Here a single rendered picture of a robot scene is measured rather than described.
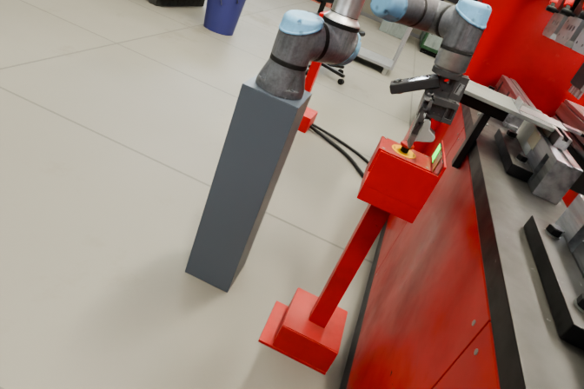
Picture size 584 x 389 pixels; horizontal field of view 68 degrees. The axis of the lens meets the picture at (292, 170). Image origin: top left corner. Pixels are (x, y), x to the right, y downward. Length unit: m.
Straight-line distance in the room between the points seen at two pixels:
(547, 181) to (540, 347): 0.55
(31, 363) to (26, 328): 0.12
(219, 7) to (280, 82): 3.50
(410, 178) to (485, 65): 1.12
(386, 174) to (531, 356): 0.62
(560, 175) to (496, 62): 1.10
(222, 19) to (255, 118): 3.50
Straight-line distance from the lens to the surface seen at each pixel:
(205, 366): 1.47
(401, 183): 1.13
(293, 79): 1.27
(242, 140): 1.33
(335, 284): 1.42
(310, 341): 1.50
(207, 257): 1.61
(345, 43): 1.33
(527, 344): 0.64
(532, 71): 2.18
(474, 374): 0.69
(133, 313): 1.55
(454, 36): 1.05
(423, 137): 1.11
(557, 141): 1.22
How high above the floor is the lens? 1.20
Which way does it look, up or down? 28 degrees down
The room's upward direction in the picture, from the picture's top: 22 degrees clockwise
